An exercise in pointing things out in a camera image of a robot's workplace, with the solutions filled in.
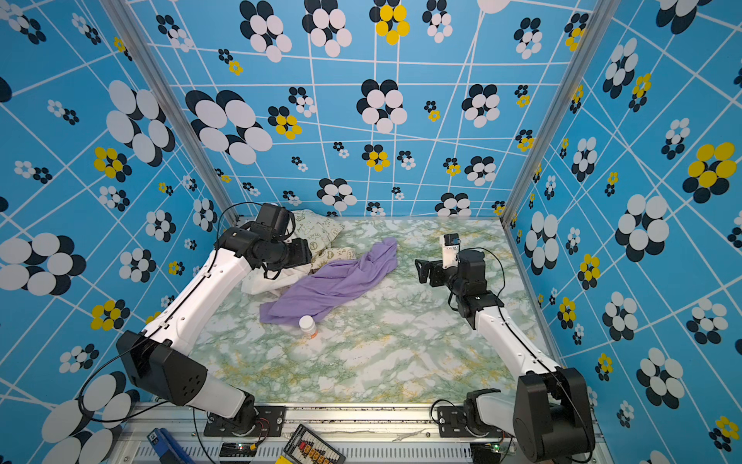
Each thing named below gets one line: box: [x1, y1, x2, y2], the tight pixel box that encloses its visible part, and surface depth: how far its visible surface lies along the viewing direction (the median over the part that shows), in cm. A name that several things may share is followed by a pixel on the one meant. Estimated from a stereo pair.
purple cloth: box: [258, 237, 399, 326], surface depth 96 cm
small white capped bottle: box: [298, 314, 318, 340], surface depth 86 cm
